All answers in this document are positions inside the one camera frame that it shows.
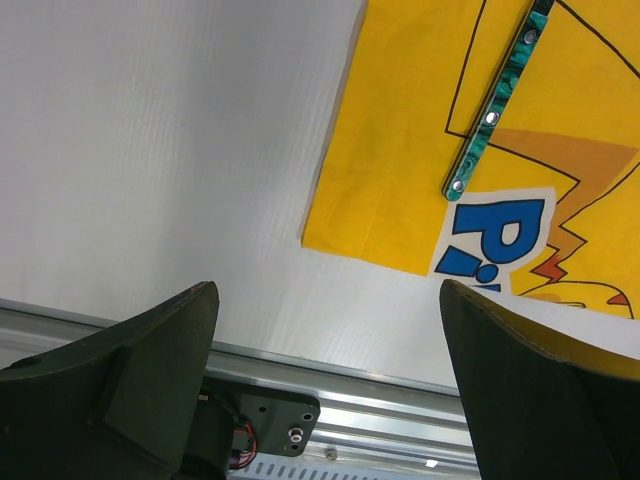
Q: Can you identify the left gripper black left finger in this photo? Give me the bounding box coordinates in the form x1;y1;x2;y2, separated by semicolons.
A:
1;281;219;479

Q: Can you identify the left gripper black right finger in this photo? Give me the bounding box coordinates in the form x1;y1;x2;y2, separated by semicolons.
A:
439;280;639;479

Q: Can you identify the yellow printed cloth placemat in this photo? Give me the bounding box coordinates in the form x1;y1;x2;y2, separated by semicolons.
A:
302;1;639;319

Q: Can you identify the fork with teal handle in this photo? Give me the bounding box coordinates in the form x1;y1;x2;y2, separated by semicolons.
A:
442;1;554;202

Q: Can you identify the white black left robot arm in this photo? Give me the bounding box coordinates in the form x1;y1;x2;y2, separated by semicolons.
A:
1;280;639;479

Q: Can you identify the slotted grey cable duct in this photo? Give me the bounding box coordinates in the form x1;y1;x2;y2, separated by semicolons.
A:
228;455;479;480

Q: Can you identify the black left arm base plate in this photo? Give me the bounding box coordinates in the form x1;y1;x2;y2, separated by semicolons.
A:
189;377;321;460

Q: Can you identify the aluminium mounting rail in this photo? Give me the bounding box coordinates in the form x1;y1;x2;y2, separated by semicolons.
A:
0;297;481;480

